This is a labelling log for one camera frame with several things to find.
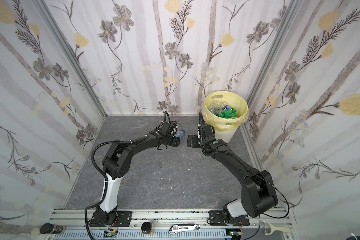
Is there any soda water clear bottle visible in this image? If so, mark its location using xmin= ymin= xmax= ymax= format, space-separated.
xmin=174 ymin=130 xmax=186 ymax=143

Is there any green bottle yellow cap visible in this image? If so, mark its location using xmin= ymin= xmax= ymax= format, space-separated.
xmin=208 ymin=108 xmax=220 ymax=116
xmin=218 ymin=108 xmax=237 ymax=119

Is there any blue label bottle blue cap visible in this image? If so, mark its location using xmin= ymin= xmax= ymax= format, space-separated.
xmin=222 ymin=105 xmax=231 ymax=111

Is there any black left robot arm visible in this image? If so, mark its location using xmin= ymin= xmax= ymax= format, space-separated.
xmin=84 ymin=121 xmax=180 ymax=230

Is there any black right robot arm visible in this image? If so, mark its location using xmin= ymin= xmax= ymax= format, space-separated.
xmin=187 ymin=124 xmax=279 ymax=218

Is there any white ribbed trash bin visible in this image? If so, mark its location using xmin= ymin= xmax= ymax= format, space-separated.
xmin=202 ymin=91 xmax=249 ymax=144

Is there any yellow plastic bin liner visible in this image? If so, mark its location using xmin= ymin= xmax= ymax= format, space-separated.
xmin=203 ymin=90 xmax=249 ymax=133

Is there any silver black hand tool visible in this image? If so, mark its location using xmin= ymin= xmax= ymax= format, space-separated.
xmin=169 ymin=224 xmax=201 ymax=235

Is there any black round knob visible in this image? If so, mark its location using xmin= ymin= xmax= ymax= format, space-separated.
xmin=141 ymin=222 xmax=153 ymax=234

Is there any cream plastic peeler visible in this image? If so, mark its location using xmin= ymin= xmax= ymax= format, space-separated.
xmin=262 ymin=221 xmax=292 ymax=236

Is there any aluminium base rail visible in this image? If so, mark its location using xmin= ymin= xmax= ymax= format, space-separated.
xmin=40 ymin=210 xmax=298 ymax=240

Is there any white slotted cable duct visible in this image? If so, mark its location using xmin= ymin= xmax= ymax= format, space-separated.
xmin=52 ymin=229 xmax=232 ymax=240

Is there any black jar on rail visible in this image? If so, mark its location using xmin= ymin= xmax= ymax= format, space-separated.
xmin=40 ymin=223 xmax=66 ymax=235

